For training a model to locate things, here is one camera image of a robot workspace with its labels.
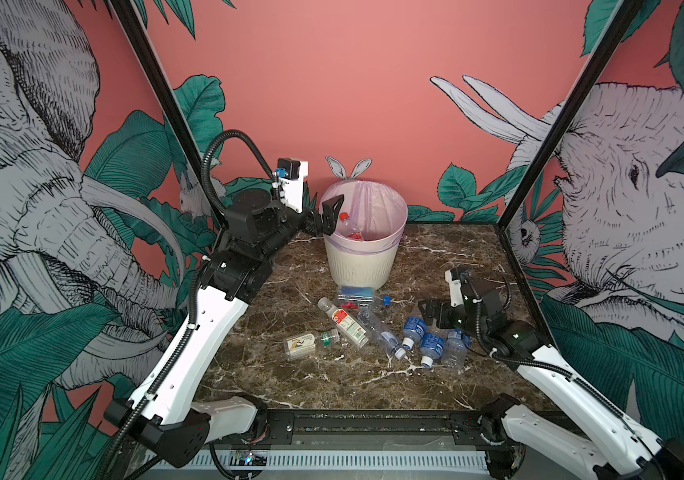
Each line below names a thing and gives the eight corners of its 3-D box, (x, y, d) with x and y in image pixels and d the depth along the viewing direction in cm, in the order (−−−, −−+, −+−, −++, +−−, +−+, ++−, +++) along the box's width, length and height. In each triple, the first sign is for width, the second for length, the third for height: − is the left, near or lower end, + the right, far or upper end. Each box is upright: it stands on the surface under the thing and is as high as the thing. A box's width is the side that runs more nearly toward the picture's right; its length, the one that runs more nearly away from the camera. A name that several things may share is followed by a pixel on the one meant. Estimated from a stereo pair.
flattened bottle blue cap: (337, 305, 97) (337, 300, 95) (337, 291, 101) (337, 286, 98) (389, 305, 97) (390, 300, 95) (388, 291, 101) (389, 286, 98)
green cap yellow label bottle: (288, 360, 87) (284, 353, 82) (287, 344, 90) (284, 336, 86) (341, 352, 89) (340, 344, 84) (338, 336, 92) (338, 328, 87)
